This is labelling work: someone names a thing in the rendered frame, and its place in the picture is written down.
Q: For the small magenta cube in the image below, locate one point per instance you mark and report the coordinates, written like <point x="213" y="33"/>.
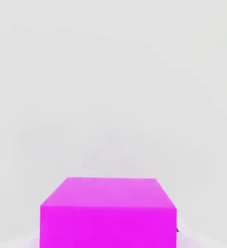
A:
<point x="108" y="222"/>

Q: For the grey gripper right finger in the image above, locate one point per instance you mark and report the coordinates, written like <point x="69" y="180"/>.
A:
<point x="185" y="240"/>

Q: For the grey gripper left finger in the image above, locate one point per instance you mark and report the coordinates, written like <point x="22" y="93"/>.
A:
<point x="29" y="242"/>

